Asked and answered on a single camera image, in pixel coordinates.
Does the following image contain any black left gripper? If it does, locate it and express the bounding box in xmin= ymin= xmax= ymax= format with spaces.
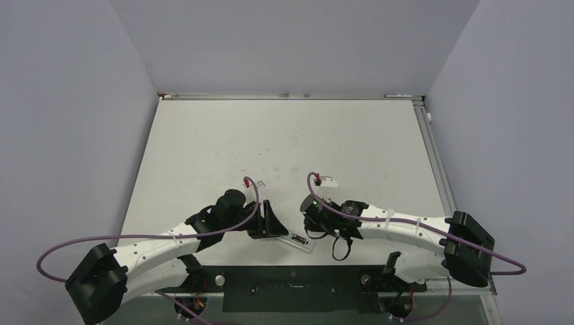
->
xmin=223 ymin=200 xmax=287 ymax=239

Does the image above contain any white remote control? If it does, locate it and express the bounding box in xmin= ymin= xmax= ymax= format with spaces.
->
xmin=276 ymin=232 xmax=315 ymax=253

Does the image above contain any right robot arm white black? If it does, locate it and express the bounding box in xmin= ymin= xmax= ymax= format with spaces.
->
xmin=300 ymin=195 xmax=495 ymax=290

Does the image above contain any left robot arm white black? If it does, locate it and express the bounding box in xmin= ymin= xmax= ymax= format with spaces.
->
xmin=65 ymin=189 xmax=289 ymax=324

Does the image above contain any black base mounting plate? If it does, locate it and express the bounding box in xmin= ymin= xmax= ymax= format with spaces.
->
xmin=167 ymin=265 xmax=427 ymax=313

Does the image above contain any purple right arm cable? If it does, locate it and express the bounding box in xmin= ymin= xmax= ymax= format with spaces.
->
xmin=307 ymin=172 xmax=527 ymax=276

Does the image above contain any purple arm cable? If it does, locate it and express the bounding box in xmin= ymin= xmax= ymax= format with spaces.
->
xmin=307 ymin=172 xmax=527 ymax=276
xmin=37 ymin=176 xmax=261 ymax=284

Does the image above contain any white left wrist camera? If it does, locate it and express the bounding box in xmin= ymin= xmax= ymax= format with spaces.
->
xmin=243 ymin=176 xmax=266 ymax=190

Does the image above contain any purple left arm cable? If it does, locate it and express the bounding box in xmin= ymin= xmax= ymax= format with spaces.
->
xmin=37 ymin=176 xmax=261 ymax=284

